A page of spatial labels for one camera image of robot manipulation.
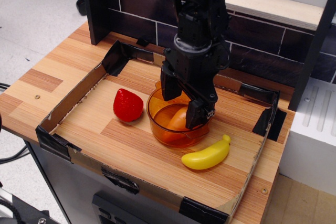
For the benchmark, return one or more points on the dark brick backsplash panel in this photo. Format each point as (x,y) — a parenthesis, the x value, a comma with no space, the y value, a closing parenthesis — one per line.
(265,38)

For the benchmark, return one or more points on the red toy strawberry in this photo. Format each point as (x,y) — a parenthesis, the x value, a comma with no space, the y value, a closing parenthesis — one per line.
(127,105)

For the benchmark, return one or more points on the white ribbed block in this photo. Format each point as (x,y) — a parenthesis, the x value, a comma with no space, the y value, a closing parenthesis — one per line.
(309,154)

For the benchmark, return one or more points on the yellow toy banana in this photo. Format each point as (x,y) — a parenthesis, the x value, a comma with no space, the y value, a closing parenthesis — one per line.
(208,157)

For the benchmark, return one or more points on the transparent orange plastic pot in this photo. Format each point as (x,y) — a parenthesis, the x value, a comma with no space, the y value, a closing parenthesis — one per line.
(168,120)

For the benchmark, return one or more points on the orange toy carrot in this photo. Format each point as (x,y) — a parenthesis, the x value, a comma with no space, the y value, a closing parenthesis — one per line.
(175,126)

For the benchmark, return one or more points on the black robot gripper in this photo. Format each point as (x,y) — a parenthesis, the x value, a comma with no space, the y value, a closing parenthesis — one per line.
(191,70)

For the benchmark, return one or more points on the taped cardboard fence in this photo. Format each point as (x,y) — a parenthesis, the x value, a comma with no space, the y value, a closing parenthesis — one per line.
(90,151)

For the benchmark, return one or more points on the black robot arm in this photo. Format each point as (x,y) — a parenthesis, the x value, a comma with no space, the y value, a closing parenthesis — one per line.
(202,23)

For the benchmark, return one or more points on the black metal bracket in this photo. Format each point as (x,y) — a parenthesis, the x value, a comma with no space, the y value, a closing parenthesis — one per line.
(14,210)

